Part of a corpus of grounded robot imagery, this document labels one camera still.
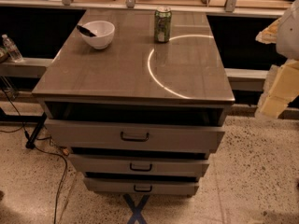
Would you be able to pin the bottom grey drawer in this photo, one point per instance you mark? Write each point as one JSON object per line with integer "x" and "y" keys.
{"x": 142, "y": 187}

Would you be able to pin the white ceramic bowl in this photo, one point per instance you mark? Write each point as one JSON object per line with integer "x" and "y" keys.
{"x": 104, "y": 33}

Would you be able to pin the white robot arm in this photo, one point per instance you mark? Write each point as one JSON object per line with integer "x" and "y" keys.
{"x": 288, "y": 33}

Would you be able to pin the clear plastic water bottle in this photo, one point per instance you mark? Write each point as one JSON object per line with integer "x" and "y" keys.
{"x": 12, "y": 49}

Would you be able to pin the black table leg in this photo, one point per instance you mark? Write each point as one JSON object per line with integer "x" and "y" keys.
{"x": 31, "y": 137}

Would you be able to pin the grey drawer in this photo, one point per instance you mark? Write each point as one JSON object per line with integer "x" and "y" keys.
{"x": 138, "y": 166}
{"x": 142, "y": 187}
{"x": 128, "y": 136}

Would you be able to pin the middle grey drawer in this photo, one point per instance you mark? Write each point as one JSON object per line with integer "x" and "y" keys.
{"x": 138, "y": 166}

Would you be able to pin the grey drawer cabinet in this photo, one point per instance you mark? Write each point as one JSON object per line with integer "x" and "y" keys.
{"x": 137, "y": 80}

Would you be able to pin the green soda can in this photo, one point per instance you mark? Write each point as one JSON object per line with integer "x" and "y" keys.
{"x": 162, "y": 24}

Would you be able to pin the top grey drawer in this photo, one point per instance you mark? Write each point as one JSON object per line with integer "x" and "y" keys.
{"x": 128, "y": 136}

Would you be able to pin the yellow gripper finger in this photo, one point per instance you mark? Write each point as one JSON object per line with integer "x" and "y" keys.
{"x": 281, "y": 87}
{"x": 269, "y": 34}

